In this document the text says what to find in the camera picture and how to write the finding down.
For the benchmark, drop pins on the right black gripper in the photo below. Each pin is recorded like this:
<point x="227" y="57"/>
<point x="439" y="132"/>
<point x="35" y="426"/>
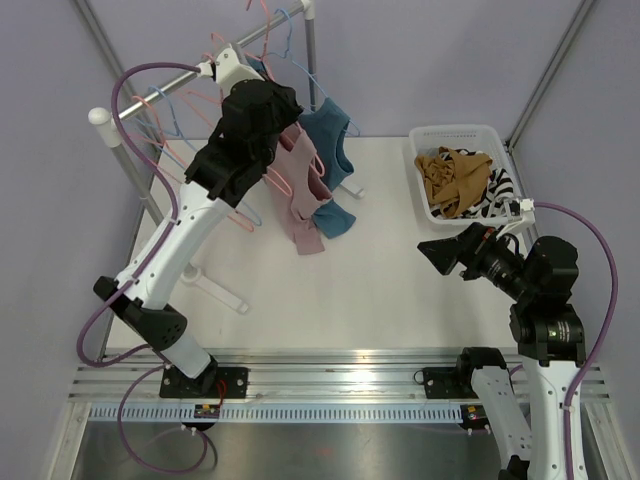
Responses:
<point x="470" y="253"/>

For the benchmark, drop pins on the mustard tank top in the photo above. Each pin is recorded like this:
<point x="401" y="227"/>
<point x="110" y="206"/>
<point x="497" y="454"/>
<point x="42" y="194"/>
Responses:
<point x="454" y="180"/>

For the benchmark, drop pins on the black white striped tank top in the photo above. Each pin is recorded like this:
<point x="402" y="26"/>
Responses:
<point x="495" y="195"/>

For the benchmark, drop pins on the grey tank top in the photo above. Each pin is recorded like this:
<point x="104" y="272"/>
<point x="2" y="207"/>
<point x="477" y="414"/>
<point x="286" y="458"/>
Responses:
<point x="431" y="152"/>

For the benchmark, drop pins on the mauve pink tank top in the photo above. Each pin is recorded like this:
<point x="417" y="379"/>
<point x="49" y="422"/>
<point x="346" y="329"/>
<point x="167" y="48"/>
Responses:
<point x="295" y="212"/>

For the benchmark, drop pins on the pink hanger of mauve top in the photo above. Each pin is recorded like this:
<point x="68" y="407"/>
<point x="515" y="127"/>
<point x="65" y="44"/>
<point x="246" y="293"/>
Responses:
<point x="298" y="157"/>

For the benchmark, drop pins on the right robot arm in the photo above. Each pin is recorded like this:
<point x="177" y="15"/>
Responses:
<point x="547" y="443"/>

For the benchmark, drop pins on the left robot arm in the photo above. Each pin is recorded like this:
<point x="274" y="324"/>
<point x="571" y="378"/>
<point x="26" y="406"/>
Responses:
<point x="235" y="158"/>

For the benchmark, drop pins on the teal blue tank top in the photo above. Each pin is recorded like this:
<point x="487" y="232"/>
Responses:
<point x="325" y="129"/>

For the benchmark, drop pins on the blue hanger of teal top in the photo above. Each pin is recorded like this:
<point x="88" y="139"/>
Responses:
<point x="352" y="129"/>

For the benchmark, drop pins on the metal clothes rack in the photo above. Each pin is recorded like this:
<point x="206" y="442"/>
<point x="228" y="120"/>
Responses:
<point x="192" y="275"/>

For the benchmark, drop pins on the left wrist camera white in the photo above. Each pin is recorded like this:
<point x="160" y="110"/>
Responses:
<point x="228" y="68"/>

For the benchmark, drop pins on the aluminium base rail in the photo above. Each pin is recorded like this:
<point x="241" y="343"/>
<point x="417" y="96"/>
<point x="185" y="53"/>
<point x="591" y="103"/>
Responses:
<point x="306" y="376"/>

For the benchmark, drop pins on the white slotted cable duct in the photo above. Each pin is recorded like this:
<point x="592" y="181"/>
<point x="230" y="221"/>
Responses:
<point x="280" y="413"/>

